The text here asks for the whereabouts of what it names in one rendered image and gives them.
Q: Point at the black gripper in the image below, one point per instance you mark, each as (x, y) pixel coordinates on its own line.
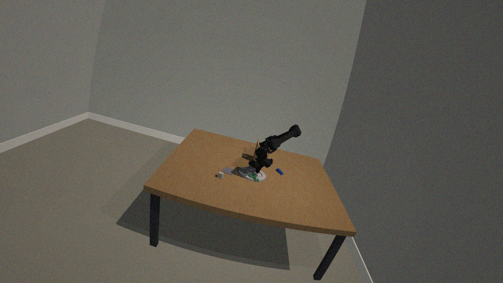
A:
(256, 164)

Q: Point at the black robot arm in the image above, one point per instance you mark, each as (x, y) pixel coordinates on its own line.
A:
(273, 142)

